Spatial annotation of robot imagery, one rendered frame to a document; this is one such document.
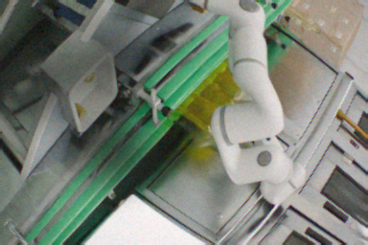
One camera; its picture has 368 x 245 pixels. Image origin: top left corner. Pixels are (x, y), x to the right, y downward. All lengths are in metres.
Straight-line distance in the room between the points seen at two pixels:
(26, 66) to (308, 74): 1.20
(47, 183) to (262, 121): 0.70
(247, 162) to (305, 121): 0.68
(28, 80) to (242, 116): 1.10
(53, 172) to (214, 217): 0.54
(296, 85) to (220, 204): 0.57
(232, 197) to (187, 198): 0.14
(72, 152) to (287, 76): 0.88
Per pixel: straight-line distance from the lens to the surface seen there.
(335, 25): 5.47
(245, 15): 1.25
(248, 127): 1.12
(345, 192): 1.76
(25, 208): 1.48
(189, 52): 1.56
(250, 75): 1.11
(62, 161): 1.50
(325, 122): 1.81
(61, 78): 1.31
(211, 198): 1.61
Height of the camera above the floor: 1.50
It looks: 18 degrees down
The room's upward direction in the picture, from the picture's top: 125 degrees clockwise
